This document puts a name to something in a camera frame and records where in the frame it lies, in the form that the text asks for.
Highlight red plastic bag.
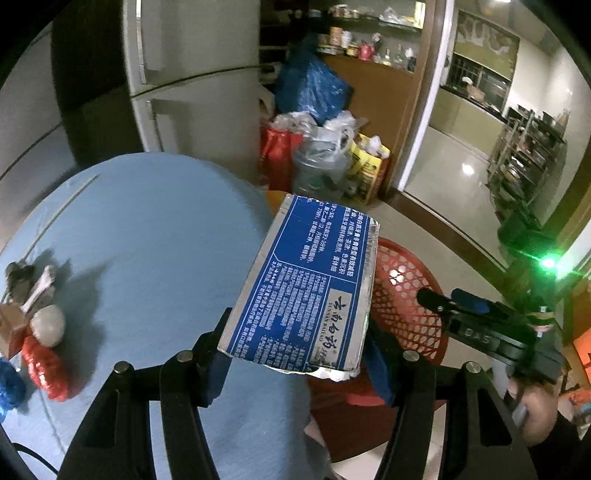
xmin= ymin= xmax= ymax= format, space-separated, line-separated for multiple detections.
xmin=21 ymin=335 xmax=69 ymax=402

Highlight white paper ball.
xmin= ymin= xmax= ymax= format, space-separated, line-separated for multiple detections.
xmin=30 ymin=304 xmax=66 ymax=348

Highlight red white carton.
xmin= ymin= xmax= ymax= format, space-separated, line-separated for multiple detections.
xmin=0 ymin=303 xmax=30 ymax=360

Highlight grey plastic bag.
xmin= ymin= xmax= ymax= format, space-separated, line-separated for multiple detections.
xmin=1 ymin=261 xmax=35 ymax=304

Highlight white purple medicine box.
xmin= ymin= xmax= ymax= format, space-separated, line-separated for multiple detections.
xmin=20 ymin=265 xmax=56 ymax=315

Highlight metal kitchen rack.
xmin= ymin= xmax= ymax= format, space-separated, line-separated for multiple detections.
xmin=486 ymin=106 xmax=565 ymax=222

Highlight person's right hand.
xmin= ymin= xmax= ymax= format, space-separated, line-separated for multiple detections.
xmin=508 ymin=378 xmax=558 ymax=446

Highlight red plastic mesh basket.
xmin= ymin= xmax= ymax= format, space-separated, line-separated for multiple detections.
xmin=308 ymin=238 xmax=448 ymax=463

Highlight blue round table cloth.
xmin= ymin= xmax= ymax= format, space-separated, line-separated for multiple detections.
xmin=1 ymin=153 xmax=331 ymax=479

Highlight yellow shopping bag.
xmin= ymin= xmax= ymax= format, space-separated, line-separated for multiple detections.
xmin=345 ymin=133 xmax=391 ymax=205

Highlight large clear water jug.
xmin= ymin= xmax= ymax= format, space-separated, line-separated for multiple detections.
xmin=293 ymin=136 xmax=353 ymax=203

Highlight white plastic bags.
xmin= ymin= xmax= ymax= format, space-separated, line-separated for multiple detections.
xmin=270 ymin=110 xmax=370 ymax=147

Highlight long white rod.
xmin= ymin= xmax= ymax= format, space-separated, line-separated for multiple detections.
xmin=0 ymin=173 xmax=101 ymax=296

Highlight red shopping bag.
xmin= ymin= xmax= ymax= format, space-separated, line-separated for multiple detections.
xmin=259 ymin=126 xmax=304 ymax=193

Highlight wooden shelf unit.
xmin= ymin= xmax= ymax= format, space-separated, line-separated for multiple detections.
xmin=259 ymin=1 xmax=445 ymax=192

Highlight large blue plastic bag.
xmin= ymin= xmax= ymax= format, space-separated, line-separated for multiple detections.
xmin=274 ymin=48 xmax=353 ymax=124

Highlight grey drawer cabinet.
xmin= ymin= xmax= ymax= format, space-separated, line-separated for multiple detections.
xmin=0 ymin=25 xmax=78 ymax=244

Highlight silver two-door refrigerator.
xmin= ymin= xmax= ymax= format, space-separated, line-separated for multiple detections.
xmin=121 ymin=0 xmax=260 ymax=182

